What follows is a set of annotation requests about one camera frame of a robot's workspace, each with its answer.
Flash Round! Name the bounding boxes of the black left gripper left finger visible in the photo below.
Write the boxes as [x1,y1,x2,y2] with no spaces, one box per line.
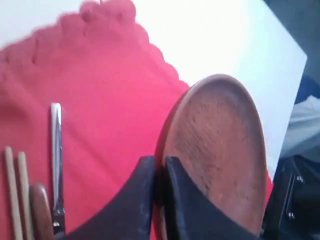
[62,156,156,240]

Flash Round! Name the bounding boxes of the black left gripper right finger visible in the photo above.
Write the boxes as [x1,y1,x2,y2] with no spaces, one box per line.
[163,156,259,240]

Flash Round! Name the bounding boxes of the brown wooden plate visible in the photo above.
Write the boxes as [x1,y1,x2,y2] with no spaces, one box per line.
[155,74,268,235]

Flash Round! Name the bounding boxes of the steel knife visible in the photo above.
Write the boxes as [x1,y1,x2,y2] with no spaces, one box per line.
[51,102,66,240]

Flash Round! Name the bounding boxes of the brown wooden spoon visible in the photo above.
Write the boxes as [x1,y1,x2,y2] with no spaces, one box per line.
[29,183,54,240]

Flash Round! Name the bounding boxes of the dark chair beside table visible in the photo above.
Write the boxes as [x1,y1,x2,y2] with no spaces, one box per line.
[259,0,320,240]

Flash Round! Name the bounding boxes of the red tablecloth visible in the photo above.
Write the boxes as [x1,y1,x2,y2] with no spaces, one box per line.
[0,0,193,240]

